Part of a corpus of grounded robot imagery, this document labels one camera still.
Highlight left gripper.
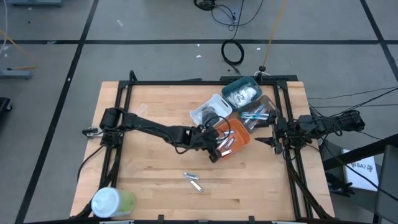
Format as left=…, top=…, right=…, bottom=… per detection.
left=186, top=124, right=223, bottom=164

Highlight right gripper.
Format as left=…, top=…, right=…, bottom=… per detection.
left=254, top=110, right=301, bottom=156

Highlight bagged teal toothbrush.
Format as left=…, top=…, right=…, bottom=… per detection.
left=240, top=111, right=270, bottom=121

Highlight bagged black hair ties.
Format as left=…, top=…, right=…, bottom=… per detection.
left=200, top=105, right=221, bottom=127

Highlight bagged white cotton pads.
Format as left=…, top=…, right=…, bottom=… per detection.
left=226, top=86, right=259, bottom=107

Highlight orange plastic bin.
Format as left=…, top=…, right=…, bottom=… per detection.
left=213, top=118, right=251, bottom=159

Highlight clear grey plastic bin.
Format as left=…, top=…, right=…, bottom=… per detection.
left=238, top=95, right=280, bottom=134

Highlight white plastic bin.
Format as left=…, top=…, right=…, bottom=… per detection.
left=189, top=93, right=233, bottom=127

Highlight teal plastic bin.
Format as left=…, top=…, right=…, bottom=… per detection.
left=221, top=76, right=263, bottom=110

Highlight black beam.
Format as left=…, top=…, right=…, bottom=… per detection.
left=322, top=133, right=398, bottom=171

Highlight white printed box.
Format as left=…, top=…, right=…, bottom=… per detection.
left=341, top=149, right=380, bottom=192

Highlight green wipes canister white lid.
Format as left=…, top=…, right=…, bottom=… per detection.
left=91, top=186, right=137, bottom=218

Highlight grey panel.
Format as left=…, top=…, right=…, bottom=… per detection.
left=374, top=144, right=398, bottom=224

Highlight grey metal foot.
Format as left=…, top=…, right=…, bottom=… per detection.
left=0, top=70, right=34, bottom=80

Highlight black floor object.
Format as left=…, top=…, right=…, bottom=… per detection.
left=0, top=96, right=13, bottom=114

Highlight blue-grey metal base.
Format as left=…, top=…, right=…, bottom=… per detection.
left=6, top=0, right=63, bottom=7

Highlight black floor cable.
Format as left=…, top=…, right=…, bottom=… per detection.
left=307, top=86, right=398, bottom=110
left=194, top=0, right=265, bottom=32

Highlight black coiled cable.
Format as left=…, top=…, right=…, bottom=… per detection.
left=221, top=0, right=246, bottom=68

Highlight yellow hanging cable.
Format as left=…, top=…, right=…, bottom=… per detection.
left=262, top=0, right=289, bottom=68

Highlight yellow floor cable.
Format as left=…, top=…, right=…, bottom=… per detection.
left=0, top=29, right=37, bottom=71

